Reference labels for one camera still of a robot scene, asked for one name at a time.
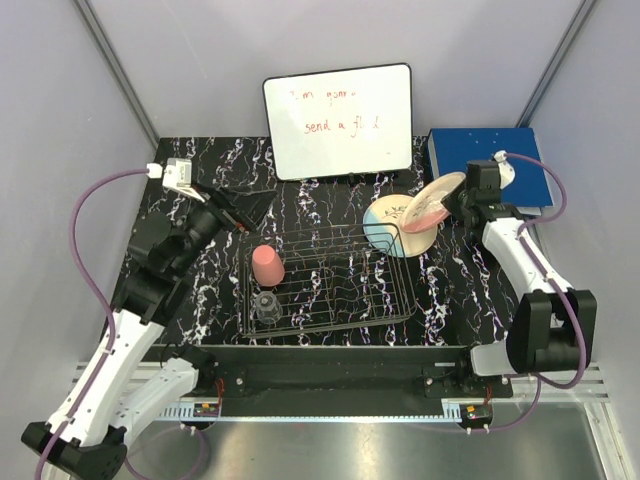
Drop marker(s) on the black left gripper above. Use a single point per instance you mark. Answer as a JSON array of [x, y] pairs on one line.
[[248, 205]]

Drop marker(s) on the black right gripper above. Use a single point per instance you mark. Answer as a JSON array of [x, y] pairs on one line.
[[449, 202]]

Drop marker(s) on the pink and cream plate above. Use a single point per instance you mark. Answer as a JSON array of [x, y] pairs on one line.
[[426, 210]]

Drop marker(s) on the pink plastic cup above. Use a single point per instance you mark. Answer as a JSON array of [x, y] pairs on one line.
[[267, 266]]

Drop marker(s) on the blue and cream plate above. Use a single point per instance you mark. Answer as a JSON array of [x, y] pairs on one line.
[[381, 228]]

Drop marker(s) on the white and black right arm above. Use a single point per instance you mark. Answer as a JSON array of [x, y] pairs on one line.
[[551, 335]]

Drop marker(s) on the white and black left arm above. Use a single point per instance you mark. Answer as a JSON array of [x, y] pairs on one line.
[[90, 434]]

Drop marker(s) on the blue binder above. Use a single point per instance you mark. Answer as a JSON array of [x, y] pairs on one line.
[[450, 149]]

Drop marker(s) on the clear drinking glass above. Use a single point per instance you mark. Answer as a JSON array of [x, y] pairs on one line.
[[267, 308]]

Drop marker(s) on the small whiteboard with red writing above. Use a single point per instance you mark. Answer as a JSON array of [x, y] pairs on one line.
[[342, 122]]

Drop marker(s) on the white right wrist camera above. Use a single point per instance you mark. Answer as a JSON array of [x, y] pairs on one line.
[[506, 170]]

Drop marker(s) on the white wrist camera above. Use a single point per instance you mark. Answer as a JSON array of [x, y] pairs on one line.
[[506, 170], [176, 176]]

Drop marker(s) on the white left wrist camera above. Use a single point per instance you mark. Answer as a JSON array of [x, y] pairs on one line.
[[176, 176]]

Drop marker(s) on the metal wire dish rack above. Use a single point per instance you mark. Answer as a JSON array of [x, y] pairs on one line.
[[334, 280]]

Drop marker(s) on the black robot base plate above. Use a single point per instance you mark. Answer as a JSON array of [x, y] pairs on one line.
[[340, 382]]

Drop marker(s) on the white cable duct strip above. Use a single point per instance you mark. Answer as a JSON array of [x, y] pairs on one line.
[[189, 411]]

